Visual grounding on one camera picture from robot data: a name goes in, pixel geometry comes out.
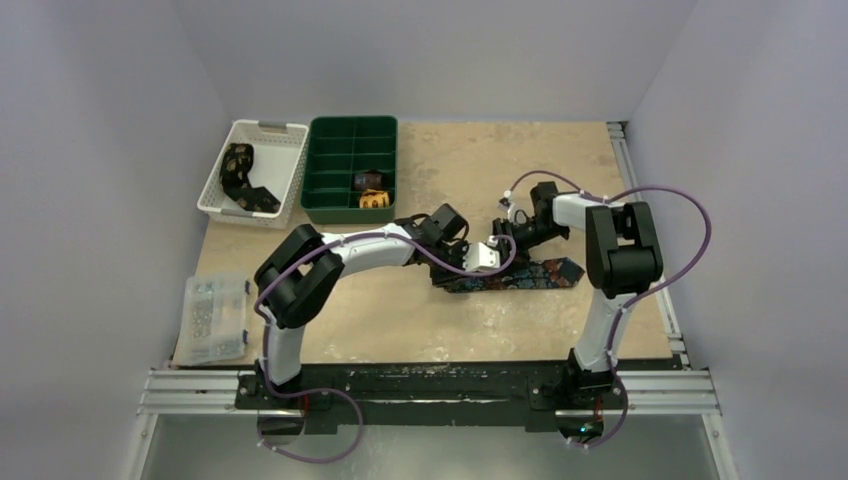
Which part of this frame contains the navy floral tie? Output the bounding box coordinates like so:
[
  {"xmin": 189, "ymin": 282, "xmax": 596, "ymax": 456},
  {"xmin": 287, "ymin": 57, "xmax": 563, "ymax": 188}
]
[{"xmin": 433, "ymin": 257, "xmax": 585, "ymax": 294}]

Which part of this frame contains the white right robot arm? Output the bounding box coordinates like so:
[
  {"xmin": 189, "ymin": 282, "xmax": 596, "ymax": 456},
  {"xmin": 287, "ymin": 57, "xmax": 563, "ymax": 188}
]
[{"xmin": 493, "ymin": 182, "xmax": 663, "ymax": 407}]

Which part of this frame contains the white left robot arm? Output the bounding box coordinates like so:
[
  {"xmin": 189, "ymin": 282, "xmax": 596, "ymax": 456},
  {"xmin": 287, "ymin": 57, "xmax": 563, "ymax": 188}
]
[{"xmin": 254, "ymin": 204, "xmax": 469, "ymax": 409}]

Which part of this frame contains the rolled yellow tie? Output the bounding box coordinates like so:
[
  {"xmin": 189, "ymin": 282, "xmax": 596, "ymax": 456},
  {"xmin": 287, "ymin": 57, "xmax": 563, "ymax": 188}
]
[{"xmin": 358, "ymin": 189, "xmax": 391, "ymax": 209}]

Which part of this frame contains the rolled dark red tie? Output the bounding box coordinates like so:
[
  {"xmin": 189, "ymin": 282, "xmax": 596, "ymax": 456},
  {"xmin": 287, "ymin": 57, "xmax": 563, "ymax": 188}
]
[{"xmin": 352, "ymin": 170, "xmax": 384, "ymax": 191}]

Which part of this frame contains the green compartment tray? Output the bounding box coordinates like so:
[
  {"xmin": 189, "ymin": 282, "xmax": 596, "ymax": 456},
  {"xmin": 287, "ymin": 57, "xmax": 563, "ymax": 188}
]
[{"xmin": 300, "ymin": 115, "xmax": 399, "ymax": 225}]

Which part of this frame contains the white plastic basket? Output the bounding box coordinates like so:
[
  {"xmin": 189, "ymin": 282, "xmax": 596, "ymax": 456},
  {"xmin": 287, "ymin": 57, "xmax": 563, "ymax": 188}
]
[{"xmin": 196, "ymin": 119, "xmax": 310, "ymax": 230}]

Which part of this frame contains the black gold patterned tie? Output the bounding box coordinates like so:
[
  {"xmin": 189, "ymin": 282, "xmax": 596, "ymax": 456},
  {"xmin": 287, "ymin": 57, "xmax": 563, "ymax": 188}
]
[{"xmin": 218, "ymin": 143, "xmax": 281, "ymax": 214}]

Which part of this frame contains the clear plastic storage box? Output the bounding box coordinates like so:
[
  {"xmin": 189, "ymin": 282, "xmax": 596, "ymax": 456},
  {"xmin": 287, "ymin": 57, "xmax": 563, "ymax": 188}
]
[{"xmin": 173, "ymin": 272, "xmax": 250, "ymax": 367}]

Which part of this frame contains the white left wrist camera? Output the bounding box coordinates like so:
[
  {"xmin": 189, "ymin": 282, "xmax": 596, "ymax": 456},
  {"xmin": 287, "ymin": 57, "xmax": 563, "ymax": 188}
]
[{"xmin": 462, "ymin": 242, "xmax": 501, "ymax": 272}]

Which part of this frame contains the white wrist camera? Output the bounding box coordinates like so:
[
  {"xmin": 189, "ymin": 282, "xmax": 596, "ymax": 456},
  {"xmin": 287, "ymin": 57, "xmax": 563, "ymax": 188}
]
[
  {"xmin": 498, "ymin": 190, "xmax": 528, "ymax": 225},
  {"xmin": 462, "ymin": 242, "xmax": 501, "ymax": 272}
]

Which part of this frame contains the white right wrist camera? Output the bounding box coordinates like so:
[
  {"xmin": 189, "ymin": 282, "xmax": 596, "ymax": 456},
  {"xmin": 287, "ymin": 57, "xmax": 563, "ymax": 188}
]
[{"xmin": 498, "ymin": 190, "xmax": 528, "ymax": 225}]

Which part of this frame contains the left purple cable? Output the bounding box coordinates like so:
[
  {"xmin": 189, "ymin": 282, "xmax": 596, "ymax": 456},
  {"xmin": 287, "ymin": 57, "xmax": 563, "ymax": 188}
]
[{"xmin": 253, "ymin": 230, "xmax": 518, "ymax": 464}]

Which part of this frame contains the purple cable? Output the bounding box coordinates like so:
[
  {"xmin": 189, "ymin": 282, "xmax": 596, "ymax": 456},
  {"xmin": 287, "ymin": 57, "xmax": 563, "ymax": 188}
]
[
  {"xmin": 253, "ymin": 230, "xmax": 518, "ymax": 464},
  {"xmin": 506, "ymin": 170, "xmax": 715, "ymax": 450}
]

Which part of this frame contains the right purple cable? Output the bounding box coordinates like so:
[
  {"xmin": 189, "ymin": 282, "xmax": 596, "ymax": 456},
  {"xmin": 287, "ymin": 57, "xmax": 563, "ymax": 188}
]
[{"xmin": 506, "ymin": 170, "xmax": 715, "ymax": 450}]

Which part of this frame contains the aluminium frame rail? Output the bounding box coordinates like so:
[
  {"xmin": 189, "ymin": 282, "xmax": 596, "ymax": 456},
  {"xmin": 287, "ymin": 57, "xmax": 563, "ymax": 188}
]
[{"xmin": 140, "ymin": 116, "xmax": 716, "ymax": 433}]

